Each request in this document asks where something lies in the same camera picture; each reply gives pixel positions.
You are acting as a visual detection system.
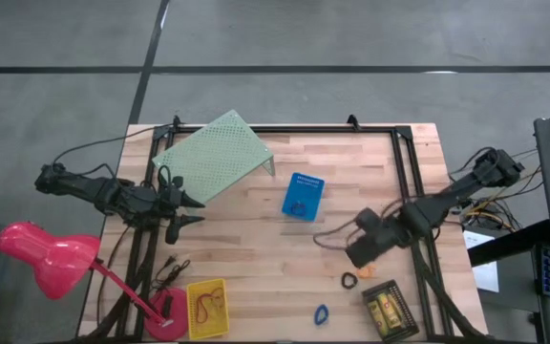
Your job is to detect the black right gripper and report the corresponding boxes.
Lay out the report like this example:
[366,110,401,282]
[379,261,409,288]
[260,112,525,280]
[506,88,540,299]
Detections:
[345,205,413,269]

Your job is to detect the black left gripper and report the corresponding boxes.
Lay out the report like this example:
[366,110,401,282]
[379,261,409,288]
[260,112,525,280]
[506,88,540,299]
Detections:
[153,176,206,245]

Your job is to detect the orange coil wristband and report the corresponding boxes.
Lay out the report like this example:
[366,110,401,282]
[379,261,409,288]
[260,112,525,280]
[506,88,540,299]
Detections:
[354,264,379,281]

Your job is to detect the yellow green crayon box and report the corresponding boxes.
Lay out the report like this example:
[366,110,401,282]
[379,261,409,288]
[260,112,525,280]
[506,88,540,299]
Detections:
[368,298,387,337]
[377,291,404,331]

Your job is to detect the blue coil wristband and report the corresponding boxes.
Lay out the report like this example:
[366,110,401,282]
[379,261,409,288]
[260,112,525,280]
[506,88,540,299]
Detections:
[313,303,329,327]

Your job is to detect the red rubber band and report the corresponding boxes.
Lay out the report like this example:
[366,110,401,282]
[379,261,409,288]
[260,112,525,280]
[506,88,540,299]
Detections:
[194,288,225,325]

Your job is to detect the black desk bar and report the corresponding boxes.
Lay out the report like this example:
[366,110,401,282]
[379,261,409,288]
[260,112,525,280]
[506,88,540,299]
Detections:
[468,218,550,268]

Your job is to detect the pink desk lamp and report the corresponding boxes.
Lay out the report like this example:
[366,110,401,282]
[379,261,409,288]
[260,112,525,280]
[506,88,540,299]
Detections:
[0,221,190,342]

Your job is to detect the green perforated metal shelf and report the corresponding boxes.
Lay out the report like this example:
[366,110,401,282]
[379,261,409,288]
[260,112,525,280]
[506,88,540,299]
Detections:
[152,109,276,204]

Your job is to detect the black plastic basket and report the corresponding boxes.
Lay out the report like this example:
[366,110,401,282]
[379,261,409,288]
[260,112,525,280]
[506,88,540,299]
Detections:
[361,279,421,343]

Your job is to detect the blue plastic basket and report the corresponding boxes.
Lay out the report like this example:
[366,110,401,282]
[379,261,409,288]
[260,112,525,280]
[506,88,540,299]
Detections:
[281,172,327,223]

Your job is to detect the white paper sheet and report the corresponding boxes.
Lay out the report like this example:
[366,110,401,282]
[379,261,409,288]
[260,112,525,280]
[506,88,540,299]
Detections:
[462,227,500,293]

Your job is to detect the yellow plastic basket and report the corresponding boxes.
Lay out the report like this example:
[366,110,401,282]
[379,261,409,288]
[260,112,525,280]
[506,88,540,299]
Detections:
[185,277,231,341]

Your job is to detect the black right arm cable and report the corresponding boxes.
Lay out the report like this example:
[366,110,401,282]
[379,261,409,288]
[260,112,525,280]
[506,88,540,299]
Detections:
[311,198,403,252]

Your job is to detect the black power cord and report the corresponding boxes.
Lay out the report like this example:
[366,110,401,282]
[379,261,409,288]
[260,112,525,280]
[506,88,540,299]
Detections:
[152,256,192,292]

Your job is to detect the yellow cable bundle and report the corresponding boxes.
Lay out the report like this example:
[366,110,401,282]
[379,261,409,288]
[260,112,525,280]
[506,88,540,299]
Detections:
[464,194,508,231]

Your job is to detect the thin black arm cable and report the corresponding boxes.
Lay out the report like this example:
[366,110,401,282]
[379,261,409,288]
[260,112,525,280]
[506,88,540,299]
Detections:
[51,122,177,166]

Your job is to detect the black aluminium table frame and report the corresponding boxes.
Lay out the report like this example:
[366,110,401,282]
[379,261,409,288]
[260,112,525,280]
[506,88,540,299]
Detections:
[112,114,489,343]

